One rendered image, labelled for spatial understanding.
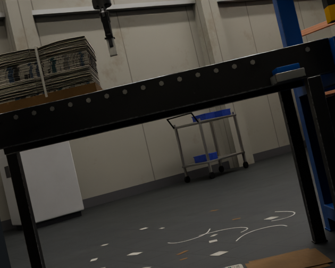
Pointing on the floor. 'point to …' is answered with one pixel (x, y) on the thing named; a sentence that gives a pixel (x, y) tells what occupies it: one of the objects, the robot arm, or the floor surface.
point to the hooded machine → (45, 184)
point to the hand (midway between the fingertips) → (111, 47)
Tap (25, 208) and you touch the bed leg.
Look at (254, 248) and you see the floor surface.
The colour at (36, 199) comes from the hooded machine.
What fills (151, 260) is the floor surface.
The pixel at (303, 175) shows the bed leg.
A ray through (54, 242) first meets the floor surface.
